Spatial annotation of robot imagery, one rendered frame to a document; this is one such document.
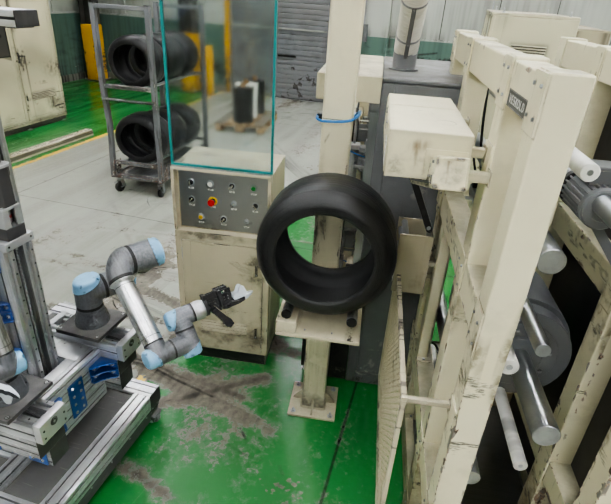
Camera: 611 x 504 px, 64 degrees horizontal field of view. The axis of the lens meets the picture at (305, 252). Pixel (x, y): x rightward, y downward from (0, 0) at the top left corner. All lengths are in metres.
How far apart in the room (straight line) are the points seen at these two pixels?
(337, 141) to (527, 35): 3.12
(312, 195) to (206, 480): 1.51
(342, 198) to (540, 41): 3.44
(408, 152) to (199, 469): 1.88
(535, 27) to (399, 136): 3.60
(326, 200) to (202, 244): 1.16
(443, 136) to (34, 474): 2.16
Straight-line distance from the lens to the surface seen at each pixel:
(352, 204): 1.86
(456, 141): 1.52
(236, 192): 2.70
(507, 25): 5.00
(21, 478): 2.62
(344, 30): 2.09
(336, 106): 2.12
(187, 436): 2.86
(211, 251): 2.84
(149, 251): 2.01
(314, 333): 2.18
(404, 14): 2.50
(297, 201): 1.88
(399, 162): 1.53
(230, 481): 2.66
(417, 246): 2.25
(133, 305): 1.93
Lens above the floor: 2.12
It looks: 28 degrees down
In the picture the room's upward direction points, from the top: 4 degrees clockwise
